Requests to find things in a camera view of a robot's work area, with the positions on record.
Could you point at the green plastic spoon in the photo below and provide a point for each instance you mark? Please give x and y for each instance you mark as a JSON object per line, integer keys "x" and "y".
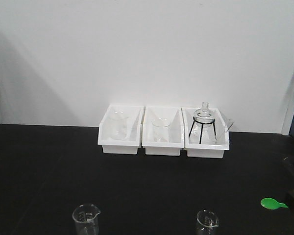
{"x": 272, "y": 204}

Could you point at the glass beaker in middle bin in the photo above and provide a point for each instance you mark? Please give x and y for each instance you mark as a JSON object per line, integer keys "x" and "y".
{"x": 161, "y": 127}

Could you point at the glass beaker in bin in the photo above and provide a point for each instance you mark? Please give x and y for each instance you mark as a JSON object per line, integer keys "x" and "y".
{"x": 118, "y": 124}
{"x": 161, "y": 127}

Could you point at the middle white storage bin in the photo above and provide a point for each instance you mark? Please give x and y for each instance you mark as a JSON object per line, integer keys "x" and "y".
{"x": 176, "y": 133}

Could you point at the white storage bin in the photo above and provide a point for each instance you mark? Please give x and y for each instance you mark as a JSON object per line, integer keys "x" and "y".
{"x": 133, "y": 139}
{"x": 176, "y": 133}
{"x": 207, "y": 150}

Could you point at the glass beaker in left bin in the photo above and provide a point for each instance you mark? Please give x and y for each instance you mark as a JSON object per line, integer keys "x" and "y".
{"x": 118, "y": 124}

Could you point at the left white storage bin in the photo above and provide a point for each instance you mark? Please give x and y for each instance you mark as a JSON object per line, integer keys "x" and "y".
{"x": 133, "y": 139}

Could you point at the round glass flask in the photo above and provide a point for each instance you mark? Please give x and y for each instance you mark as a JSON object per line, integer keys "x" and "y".
{"x": 204, "y": 114}

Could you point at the right white storage bin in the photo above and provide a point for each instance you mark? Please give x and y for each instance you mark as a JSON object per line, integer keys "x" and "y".
{"x": 207, "y": 150}

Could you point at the clear glass funnel tube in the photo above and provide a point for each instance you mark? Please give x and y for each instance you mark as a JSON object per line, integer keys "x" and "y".
{"x": 223, "y": 131}

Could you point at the left foreground glass beaker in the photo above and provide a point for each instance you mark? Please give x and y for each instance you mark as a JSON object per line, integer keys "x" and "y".
{"x": 85, "y": 218}

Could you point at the foreground glass beaker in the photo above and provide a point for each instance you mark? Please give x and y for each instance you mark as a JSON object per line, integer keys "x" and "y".
{"x": 85, "y": 218}
{"x": 207, "y": 223}

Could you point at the right foreground glass beaker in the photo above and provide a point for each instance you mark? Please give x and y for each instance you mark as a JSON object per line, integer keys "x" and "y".
{"x": 207, "y": 223}

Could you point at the black wire tripod stand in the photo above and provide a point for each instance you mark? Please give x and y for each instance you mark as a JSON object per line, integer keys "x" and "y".
{"x": 203, "y": 129}

